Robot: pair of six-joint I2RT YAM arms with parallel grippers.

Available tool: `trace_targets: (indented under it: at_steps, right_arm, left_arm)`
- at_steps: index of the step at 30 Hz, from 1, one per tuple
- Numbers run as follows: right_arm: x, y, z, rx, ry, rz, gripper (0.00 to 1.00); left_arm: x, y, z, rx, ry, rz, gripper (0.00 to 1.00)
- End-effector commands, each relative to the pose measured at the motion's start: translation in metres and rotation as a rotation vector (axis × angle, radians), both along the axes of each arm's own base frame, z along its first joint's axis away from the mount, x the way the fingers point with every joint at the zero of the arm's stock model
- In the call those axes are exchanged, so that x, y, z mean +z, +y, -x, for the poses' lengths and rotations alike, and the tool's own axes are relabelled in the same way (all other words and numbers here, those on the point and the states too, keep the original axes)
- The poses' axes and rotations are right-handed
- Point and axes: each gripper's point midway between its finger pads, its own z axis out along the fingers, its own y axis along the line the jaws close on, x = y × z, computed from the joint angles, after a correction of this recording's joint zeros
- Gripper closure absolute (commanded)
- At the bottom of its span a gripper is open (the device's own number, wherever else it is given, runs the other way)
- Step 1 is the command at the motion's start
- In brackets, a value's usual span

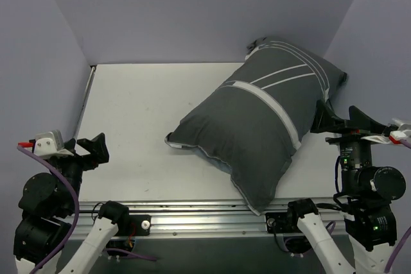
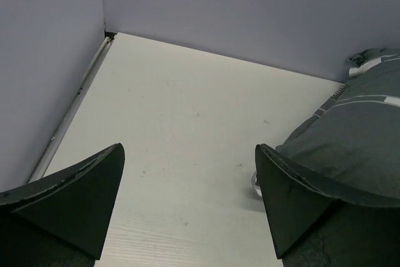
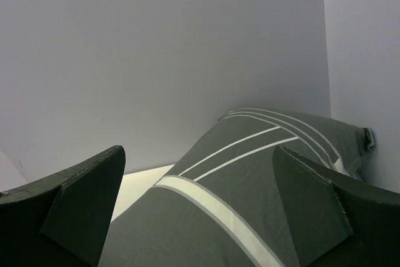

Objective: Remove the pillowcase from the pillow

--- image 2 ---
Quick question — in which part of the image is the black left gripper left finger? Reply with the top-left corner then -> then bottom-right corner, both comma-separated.
1,143 -> 125,266

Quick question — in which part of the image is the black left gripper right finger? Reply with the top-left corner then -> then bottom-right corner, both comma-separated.
255,144 -> 399,266

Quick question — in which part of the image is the grey-blue pillowcase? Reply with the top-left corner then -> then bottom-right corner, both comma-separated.
275,48 -> 399,198

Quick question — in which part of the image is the aluminium table edge rail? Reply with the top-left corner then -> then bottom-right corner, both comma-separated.
28,37 -> 114,183

